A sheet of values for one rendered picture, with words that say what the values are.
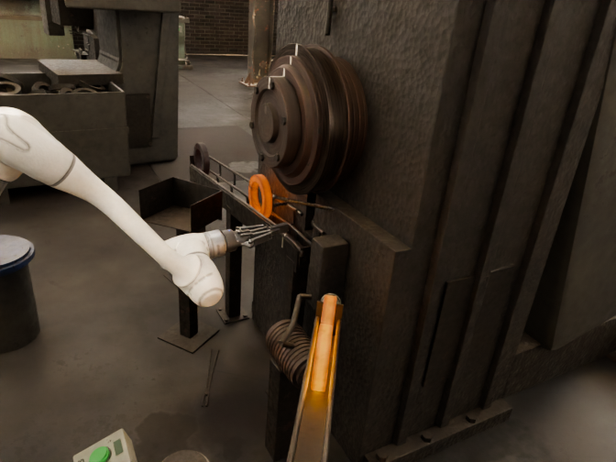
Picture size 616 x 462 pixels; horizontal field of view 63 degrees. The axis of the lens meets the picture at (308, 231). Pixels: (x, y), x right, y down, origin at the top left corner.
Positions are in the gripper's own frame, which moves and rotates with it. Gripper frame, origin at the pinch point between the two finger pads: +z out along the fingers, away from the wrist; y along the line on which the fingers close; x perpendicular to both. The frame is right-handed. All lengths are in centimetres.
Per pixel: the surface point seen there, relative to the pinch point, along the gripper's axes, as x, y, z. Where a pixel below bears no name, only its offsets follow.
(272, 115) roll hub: 41.1, 4.2, -2.8
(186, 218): -12, -48, -20
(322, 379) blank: 0, 69, -22
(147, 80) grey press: -3, -289, 17
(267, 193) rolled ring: 2.2, -24.9, 6.8
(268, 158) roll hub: 26.9, 1.1, -3.4
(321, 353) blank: 5, 67, -21
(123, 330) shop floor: -70, -62, -53
